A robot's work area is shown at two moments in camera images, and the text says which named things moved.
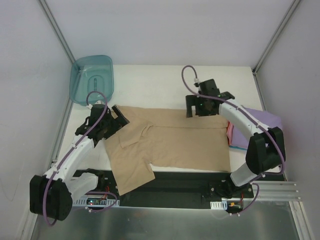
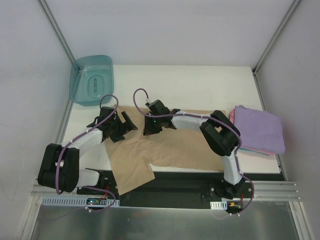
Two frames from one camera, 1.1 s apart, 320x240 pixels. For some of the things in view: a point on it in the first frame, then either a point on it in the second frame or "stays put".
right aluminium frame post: [270, 44] stays put
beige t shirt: [167, 138] stays put
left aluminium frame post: [55, 26] stays put
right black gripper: [196, 100] -> [152, 124]
